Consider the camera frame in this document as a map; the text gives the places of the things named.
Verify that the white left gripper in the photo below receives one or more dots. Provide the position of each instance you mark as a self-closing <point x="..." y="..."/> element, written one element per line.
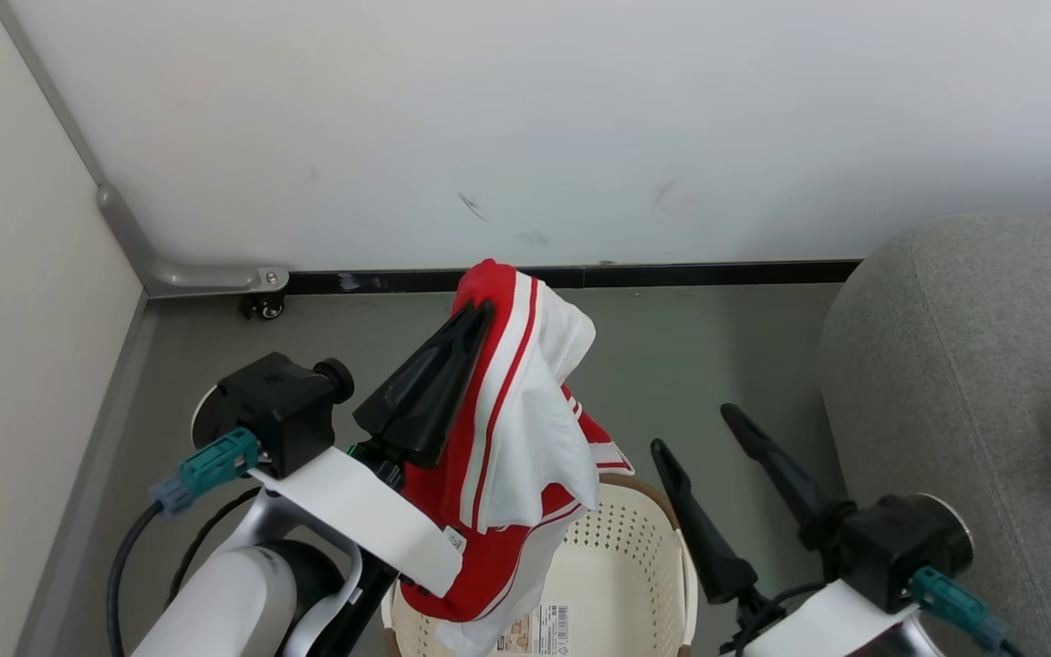
<point x="370" y="511"/>

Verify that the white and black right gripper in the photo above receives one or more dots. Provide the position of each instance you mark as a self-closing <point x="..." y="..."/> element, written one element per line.
<point x="827" y="625"/>

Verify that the red and white garment thin stripes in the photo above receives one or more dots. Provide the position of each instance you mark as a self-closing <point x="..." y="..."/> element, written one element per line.
<point x="525" y="429"/>

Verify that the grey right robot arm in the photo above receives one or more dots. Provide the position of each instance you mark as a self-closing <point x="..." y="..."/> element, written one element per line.
<point x="900" y="643"/>

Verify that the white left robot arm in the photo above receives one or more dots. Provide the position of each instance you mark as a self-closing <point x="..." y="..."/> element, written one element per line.
<point x="224" y="602"/>

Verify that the grey fabric sofa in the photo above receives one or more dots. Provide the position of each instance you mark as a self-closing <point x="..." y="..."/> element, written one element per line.
<point x="972" y="365"/>

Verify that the cream perforated plastic laundry basket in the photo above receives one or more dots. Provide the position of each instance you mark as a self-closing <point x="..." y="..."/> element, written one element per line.
<point x="626" y="566"/>

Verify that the small black caster wheel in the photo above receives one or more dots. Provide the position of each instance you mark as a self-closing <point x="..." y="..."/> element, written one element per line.
<point x="263" y="307"/>

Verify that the printed barcode sticker label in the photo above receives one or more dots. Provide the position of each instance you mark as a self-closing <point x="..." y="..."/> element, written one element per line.
<point x="539" y="630"/>

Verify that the grey floor edge strip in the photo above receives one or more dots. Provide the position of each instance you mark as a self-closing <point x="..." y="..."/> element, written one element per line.
<point x="97" y="438"/>

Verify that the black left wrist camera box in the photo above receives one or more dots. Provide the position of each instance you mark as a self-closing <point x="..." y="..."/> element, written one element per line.
<point x="284" y="411"/>

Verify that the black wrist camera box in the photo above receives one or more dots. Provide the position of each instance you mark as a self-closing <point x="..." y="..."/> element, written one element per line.
<point x="890" y="547"/>
<point x="284" y="411"/>

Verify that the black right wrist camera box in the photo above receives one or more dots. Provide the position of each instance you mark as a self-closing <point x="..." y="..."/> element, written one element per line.
<point x="890" y="547"/>

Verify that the teal left camera connector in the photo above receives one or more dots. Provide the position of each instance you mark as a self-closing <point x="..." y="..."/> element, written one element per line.
<point x="211" y="465"/>

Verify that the teal camera connector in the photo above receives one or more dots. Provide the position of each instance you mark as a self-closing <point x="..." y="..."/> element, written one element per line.
<point x="954" y="602"/>
<point x="211" y="465"/>

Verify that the teal right camera connector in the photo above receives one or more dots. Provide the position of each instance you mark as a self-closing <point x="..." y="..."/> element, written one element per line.
<point x="954" y="602"/>

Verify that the grey metal corner frame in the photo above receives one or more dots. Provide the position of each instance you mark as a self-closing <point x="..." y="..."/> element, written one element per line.
<point x="197" y="276"/>

